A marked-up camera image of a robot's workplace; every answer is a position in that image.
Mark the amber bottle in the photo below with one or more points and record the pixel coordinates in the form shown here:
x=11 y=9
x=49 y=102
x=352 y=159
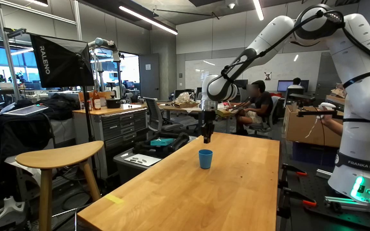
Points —
x=96 y=101

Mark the person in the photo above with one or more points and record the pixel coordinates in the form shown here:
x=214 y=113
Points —
x=295 y=84
x=262 y=102

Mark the white sheet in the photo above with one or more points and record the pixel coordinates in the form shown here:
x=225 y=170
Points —
x=142 y=159

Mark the aluminium rail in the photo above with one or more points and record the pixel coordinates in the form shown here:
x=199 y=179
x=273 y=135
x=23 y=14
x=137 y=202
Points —
x=348 y=202

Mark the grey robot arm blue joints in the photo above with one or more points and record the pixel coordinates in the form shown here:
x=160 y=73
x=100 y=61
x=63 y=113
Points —
x=103 y=42

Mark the grey door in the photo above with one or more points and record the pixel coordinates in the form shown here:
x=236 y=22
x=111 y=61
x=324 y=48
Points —
x=149 y=77

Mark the blue box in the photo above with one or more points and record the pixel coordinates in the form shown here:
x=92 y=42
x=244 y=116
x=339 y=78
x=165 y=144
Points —
x=313 y=154

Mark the black bag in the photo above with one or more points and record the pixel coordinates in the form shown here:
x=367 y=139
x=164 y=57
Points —
x=172 y=147

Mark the blue plastic cup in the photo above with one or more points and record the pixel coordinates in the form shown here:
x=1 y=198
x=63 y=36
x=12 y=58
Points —
x=205 y=159

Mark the cardboard box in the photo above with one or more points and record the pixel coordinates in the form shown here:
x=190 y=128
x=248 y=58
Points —
x=303 y=128

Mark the white laptop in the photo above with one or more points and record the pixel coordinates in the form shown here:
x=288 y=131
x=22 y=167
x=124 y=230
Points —
x=26 y=110

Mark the wooden desk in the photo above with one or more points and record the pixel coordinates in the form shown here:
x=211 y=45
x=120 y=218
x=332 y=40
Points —
x=185 y=109

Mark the yellow tape strip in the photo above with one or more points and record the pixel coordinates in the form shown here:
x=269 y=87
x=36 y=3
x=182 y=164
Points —
x=114 y=199

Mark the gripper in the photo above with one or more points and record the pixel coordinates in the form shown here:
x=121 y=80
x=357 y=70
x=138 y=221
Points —
x=209 y=116

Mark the monitor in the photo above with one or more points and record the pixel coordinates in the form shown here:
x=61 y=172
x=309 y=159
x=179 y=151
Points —
x=284 y=85

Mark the grey office chair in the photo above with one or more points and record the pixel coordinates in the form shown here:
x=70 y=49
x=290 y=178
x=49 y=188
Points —
x=154 y=115

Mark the tray with plastic bag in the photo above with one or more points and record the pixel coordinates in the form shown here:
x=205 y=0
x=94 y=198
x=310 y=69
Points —
x=184 y=100

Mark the camera on mount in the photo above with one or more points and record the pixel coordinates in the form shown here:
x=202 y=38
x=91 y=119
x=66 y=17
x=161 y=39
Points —
x=302 y=98

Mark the black pot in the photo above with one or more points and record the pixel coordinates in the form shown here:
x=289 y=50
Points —
x=113 y=103

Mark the heap of black clothing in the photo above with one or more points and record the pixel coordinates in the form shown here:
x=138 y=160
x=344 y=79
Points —
x=59 y=106

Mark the black softbox light on stand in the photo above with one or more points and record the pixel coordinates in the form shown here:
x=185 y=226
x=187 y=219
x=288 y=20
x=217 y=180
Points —
x=61 y=64

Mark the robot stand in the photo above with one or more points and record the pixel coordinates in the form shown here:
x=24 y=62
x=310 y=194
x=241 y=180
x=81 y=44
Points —
x=313 y=218

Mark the grey tool cabinet wooden top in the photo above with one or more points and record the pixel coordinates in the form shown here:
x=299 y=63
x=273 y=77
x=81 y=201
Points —
x=120 y=123

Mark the potted plant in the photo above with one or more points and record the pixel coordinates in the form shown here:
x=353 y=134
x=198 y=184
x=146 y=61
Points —
x=19 y=78

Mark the person's forearm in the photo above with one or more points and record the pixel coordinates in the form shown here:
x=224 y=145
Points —
x=332 y=125

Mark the teal box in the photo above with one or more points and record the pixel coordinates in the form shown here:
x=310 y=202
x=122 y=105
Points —
x=162 y=141

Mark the hand controller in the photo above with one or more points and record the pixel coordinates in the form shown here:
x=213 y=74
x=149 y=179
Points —
x=327 y=107

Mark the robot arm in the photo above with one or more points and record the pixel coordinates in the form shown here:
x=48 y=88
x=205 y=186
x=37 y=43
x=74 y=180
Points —
x=361 y=96

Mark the wooden stool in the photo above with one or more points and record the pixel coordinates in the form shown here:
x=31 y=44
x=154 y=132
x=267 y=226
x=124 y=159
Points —
x=58 y=156

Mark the whiteboard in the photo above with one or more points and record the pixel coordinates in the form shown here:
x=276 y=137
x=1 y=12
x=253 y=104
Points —
x=281 y=69

